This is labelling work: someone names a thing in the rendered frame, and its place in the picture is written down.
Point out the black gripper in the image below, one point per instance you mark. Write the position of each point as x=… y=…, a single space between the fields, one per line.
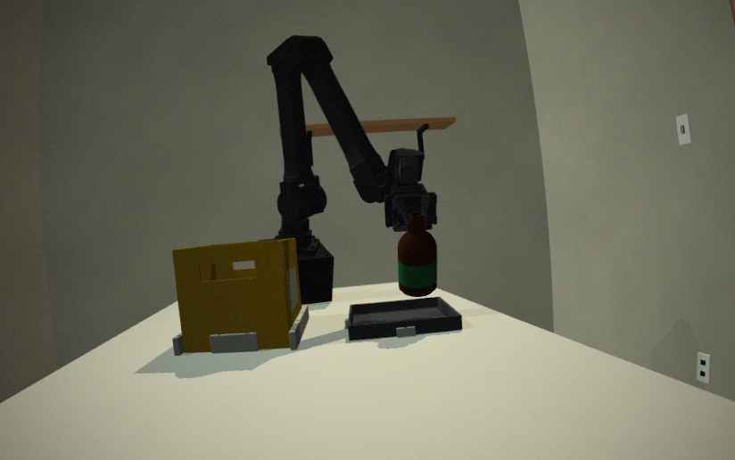
x=396 y=212

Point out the yellow divided crate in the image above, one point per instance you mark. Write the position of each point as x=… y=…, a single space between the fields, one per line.
x=257 y=303

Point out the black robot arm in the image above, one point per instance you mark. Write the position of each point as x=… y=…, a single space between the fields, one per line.
x=372 y=179

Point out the brown glass bottle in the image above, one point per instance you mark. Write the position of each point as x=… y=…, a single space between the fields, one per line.
x=417 y=259

